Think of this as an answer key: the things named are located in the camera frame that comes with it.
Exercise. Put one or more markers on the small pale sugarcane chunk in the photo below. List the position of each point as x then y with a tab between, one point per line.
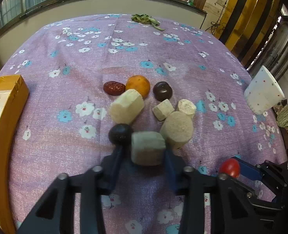
163	109
186	107

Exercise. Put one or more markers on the long pale sugarcane chunk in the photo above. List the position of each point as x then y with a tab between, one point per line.
127	107

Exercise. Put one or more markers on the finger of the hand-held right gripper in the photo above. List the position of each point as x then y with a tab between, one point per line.
252	171

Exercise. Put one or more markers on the red cherry tomato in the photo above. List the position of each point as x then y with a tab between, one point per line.
229	167

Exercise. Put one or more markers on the orange tangerine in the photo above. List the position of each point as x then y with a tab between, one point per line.
138	85

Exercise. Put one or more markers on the dark brown round fruit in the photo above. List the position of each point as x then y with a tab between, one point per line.
162	90

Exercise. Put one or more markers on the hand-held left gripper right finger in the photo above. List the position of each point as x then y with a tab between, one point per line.
172	173

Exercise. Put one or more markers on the yellow wooden door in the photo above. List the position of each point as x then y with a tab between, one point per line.
243	29

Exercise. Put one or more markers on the yellow cardboard box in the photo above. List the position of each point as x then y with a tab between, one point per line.
7	107

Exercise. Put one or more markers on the black plum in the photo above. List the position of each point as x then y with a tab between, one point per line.
120	134

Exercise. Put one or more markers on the green leafy sprig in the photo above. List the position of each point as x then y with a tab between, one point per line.
144	19

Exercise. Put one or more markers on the white dotted cup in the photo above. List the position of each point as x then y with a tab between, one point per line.
263	92

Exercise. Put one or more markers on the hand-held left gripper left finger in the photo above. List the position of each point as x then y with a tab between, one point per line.
117	165

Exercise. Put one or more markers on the purple floral blanket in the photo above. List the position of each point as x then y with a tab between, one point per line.
61	126

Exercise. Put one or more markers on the red date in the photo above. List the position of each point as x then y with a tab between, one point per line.
113	87

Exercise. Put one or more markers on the wide tan sugarcane chunk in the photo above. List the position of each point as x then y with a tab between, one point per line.
178	131

